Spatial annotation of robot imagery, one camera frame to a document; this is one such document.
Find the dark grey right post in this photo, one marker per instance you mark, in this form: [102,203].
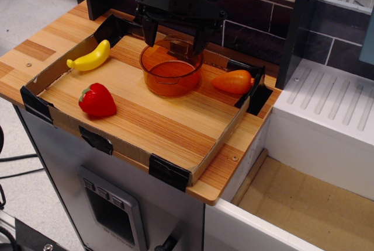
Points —
[296,40]

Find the orange toy carrot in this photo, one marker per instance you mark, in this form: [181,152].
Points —
[236,82]

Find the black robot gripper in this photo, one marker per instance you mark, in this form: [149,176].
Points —
[191,13]

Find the red toy strawberry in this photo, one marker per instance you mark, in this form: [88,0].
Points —
[96,100]

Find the white toy sink unit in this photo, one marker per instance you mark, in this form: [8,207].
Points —
[307,181]

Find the orange transparent plastic pot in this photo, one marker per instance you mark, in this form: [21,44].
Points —
[170,67]

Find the grey toy dishwasher cabinet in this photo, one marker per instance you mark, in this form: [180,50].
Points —
[112,204]

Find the cardboard fence with black tape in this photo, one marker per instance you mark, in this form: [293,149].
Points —
[172,138]

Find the yellow toy banana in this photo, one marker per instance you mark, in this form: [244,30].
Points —
[92,60]

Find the black knob on cabinet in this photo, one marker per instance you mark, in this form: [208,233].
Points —
[168,245]

